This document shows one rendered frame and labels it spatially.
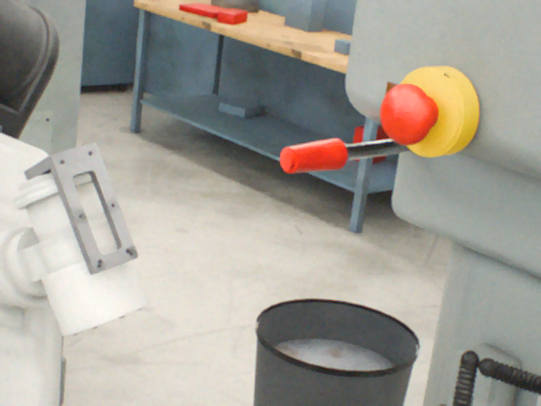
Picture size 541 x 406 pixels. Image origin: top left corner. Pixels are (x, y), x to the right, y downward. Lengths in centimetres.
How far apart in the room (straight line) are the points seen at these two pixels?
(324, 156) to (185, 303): 399
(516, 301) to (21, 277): 39
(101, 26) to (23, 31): 731
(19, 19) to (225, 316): 380
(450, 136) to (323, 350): 261
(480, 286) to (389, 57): 23
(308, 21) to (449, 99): 600
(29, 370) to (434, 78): 37
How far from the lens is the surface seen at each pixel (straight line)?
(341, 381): 295
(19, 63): 95
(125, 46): 841
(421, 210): 90
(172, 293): 486
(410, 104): 70
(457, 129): 72
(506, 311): 90
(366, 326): 336
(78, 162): 76
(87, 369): 417
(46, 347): 86
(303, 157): 79
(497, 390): 89
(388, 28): 78
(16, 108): 96
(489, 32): 72
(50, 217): 77
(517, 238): 84
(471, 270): 92
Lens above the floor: 191
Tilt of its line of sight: 18 degrees down
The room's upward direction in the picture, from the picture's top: 7 degrees clockwise
